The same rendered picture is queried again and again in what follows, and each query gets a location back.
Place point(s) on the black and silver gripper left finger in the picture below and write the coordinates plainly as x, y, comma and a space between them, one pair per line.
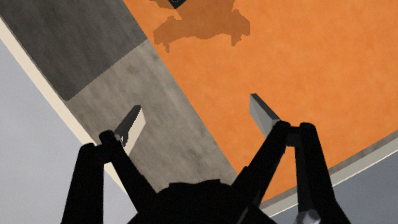
84, 204

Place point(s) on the black knob box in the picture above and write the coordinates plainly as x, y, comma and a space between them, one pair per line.
176, 3

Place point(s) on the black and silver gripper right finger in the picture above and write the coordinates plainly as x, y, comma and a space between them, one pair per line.
316, 199

